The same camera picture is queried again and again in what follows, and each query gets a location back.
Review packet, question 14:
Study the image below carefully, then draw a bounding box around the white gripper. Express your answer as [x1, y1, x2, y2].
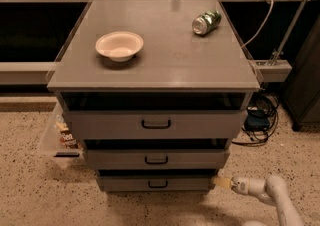
[212, 176, 265, 196]

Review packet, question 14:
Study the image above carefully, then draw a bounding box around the grey bottom drawer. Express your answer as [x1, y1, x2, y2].
[96, 169, 218, 192]

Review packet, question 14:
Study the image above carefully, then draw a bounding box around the grey drawer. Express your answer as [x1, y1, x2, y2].
[84, 139, 229, 170]
[63, 93, 247, 139]
[96, 169, 218, 192]

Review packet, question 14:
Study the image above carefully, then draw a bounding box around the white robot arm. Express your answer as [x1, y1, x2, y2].
[211, 175, 304, 226]

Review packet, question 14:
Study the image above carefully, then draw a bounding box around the grey drawer cabinet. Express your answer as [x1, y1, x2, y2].
[46, 0, 262, 184]

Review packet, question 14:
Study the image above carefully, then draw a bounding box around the grey middle drawer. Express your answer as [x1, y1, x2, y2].
[84, 139, 229, 170]

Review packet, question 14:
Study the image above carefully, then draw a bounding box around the grey top drawer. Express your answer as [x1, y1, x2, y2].
[63, 93, 247, 139]

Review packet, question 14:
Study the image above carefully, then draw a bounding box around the dark cabinet at right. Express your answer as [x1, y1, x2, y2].
[282, 16, 320, 131]

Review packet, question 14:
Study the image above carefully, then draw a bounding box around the green soda can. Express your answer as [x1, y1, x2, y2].
[192, 10, 222, 35]

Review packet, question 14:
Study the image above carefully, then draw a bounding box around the snack package in bin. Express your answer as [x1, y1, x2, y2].
[56, 122, 78, 149]

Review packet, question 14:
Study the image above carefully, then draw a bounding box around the clear plastic storage bin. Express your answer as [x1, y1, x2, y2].
[37, 103, 85, 169]

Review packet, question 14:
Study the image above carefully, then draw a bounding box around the metal diagonal pole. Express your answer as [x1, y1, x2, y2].
[266, 0, 320, 67]

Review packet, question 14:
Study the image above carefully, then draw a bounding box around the blue box with cables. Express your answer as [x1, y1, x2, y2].
[233, 92, 279, 147]

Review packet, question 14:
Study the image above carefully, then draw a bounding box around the white power cable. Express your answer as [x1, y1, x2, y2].
[240, 0, 275, 50]

